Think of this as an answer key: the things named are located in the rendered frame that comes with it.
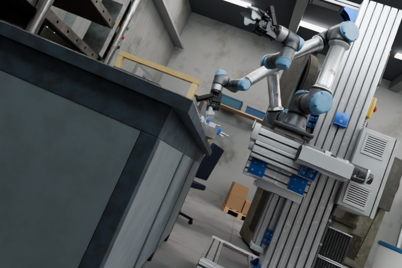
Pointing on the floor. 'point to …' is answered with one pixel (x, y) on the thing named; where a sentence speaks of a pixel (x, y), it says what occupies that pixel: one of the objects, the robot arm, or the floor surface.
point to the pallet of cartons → (237, 200)
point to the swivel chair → (205, 170)
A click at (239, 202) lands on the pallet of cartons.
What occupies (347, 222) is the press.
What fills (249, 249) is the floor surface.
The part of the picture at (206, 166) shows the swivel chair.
